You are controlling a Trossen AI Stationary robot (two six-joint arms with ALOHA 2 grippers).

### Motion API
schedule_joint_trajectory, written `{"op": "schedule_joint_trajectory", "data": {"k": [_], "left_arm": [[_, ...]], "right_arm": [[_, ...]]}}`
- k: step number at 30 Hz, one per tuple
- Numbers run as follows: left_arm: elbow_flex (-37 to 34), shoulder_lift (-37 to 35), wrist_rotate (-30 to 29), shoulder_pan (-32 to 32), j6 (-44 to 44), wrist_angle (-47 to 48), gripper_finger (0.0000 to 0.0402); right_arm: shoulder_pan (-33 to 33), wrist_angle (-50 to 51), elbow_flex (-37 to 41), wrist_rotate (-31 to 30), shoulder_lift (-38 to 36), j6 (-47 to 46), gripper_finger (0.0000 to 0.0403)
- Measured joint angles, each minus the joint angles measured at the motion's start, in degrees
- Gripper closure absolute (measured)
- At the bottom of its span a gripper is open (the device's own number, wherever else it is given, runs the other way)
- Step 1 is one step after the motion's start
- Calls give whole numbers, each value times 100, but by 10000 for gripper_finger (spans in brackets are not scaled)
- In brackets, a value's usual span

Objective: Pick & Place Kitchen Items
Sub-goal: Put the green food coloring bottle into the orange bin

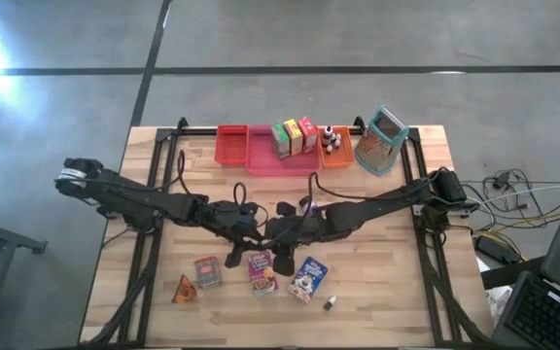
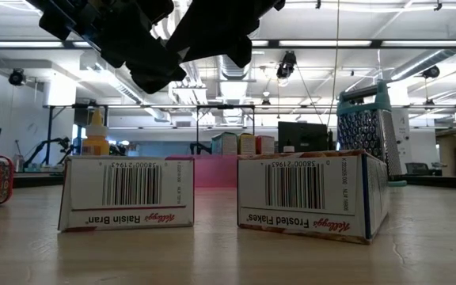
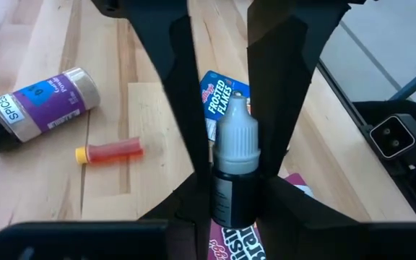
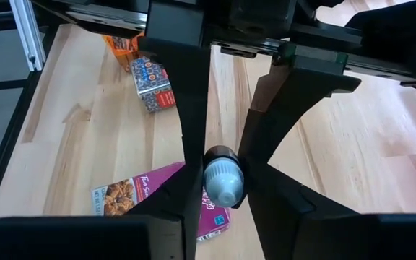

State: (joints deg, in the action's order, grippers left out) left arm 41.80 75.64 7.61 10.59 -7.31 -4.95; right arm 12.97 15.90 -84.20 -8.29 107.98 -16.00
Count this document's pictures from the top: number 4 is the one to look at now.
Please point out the patterned red blue box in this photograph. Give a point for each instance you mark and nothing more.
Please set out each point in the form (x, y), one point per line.
(150, 83)

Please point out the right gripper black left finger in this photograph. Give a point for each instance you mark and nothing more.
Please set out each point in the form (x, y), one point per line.
(85, 238)

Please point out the orange snack bag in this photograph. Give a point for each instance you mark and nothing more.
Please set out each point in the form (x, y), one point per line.
(121, 50)

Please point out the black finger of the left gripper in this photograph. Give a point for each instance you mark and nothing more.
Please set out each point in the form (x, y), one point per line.
(193, 108)
(265, 137)

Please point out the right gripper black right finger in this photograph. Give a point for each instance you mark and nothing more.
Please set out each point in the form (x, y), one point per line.
(338, 238)

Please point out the purple Raisin Bran box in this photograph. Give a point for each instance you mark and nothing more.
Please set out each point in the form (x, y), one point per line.
(121, 196)

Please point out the dark red dropper bottle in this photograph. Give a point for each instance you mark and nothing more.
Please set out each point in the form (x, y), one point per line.
(224, 180)

